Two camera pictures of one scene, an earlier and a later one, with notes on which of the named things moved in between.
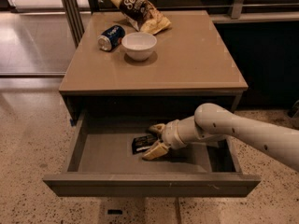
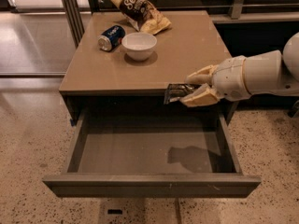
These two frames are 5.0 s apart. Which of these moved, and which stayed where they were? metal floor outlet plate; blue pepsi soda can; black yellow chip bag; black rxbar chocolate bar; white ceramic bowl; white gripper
Moved: white gripper; black rxbar chocolate bar
Stayed: black yellow chip bag; blue pepsi soda can; white ceramic bowl; metal floor outlet plate
